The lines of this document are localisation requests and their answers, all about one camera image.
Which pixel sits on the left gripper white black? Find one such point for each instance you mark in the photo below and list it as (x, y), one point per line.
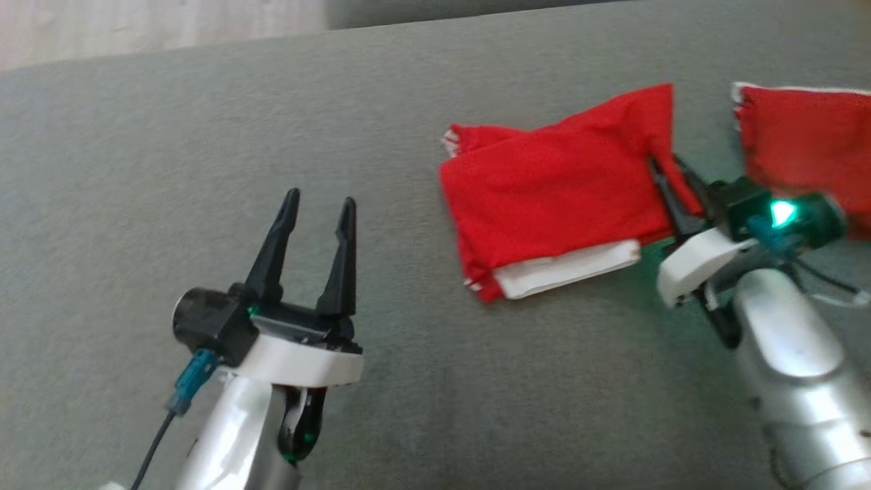
(306, 361)

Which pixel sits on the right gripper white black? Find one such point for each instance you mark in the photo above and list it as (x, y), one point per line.
(691, 262)

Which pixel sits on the red shorts with white stripes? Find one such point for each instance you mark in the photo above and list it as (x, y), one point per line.
(803, 136)

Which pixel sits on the red and white t-shirt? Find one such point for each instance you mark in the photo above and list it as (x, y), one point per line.
(544, 190)

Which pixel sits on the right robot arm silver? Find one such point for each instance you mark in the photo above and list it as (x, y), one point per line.
(796, 367)

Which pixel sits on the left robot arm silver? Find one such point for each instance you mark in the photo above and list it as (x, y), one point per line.
(231, 442)

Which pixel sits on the large grey sofa seat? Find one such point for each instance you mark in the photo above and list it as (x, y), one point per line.
(204, 136)

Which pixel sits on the grey sofa cushion with seam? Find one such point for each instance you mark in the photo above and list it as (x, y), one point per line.
(422, 10)

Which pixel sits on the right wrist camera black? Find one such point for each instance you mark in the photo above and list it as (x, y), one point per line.
(738, 201)

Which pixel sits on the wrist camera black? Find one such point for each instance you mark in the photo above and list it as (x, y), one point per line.
(214, 323)
(738, 201)

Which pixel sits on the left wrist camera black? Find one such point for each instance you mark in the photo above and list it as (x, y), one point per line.
(214, 323)

